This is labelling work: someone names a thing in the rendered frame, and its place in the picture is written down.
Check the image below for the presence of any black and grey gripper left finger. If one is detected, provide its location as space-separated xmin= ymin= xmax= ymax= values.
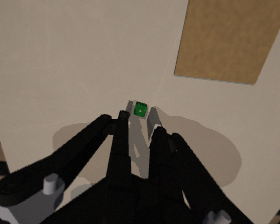
xmin=0 ymin=100 xmax=134 ymax=224

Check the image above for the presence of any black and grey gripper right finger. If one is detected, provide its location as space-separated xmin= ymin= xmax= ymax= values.
xmin=147 ymin=107 xmax=254 ymax=224

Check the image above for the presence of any tan square mat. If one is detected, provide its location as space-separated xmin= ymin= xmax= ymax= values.
xmin=174 ymin=0 xmax=280 ymax=84

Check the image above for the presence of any green die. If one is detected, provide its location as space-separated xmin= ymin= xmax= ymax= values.
xmin=134 ymin=101 xmax=147 ymax=117

